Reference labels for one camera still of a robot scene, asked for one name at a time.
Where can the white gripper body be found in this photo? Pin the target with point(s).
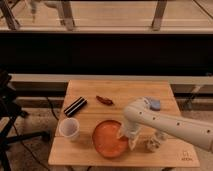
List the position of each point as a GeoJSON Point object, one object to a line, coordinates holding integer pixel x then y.
{"type": "Point", "coordinates": [129, 130]}

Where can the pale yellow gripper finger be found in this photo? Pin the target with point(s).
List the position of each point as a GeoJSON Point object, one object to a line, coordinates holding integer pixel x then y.
{"type": "Point", "coordinates": [132, 143]}

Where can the orange ceramic bowl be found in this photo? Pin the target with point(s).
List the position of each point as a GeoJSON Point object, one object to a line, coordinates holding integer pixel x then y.
{"type": "Point", "coordinates": [105, 141]}

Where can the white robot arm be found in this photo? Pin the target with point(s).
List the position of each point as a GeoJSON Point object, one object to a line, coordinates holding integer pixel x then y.
{"type": "Point", "coordinates": [138, 113]}

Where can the blue sponge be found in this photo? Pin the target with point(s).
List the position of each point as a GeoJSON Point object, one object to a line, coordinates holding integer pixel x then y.
{"type": "Point", "coordinates": [155, 105]}

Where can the red chili pepper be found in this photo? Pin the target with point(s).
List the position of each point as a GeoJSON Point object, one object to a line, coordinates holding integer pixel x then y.
{"type": "Point", "coordinates": [105, 101]}

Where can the wooden table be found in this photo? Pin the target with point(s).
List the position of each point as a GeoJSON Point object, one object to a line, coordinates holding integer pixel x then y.
{"type": "Point", "coordinates": [173, 152]}

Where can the black striped rectangular box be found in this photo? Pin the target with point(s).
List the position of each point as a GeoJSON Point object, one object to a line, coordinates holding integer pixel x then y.
{"type": "Point", "coordinates": [75, 107]}

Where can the translucent plastic cup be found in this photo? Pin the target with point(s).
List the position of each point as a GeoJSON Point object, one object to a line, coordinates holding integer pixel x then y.
{"type": "Point", "coordinates": [69, 128]}

